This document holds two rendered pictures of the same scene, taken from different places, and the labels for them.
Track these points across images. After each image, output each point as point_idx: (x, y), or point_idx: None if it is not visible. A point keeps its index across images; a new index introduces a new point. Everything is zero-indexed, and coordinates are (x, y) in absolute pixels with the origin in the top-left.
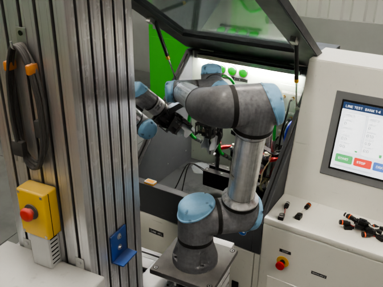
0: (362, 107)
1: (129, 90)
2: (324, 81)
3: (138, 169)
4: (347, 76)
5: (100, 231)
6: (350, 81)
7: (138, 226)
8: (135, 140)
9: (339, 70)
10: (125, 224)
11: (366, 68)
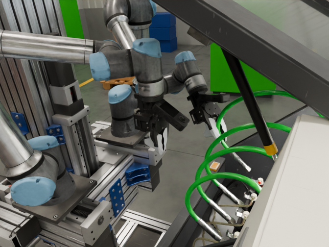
0: None
1: (0, 14)
2: (266, 185)
3: (28, 84)
4: (259, 210)
5: (1, 100)
6: (249, 232)
7: (40, 128)
8: (18, 59)
9: (271, 182)
10: (22, 114)
11: (259, 232)
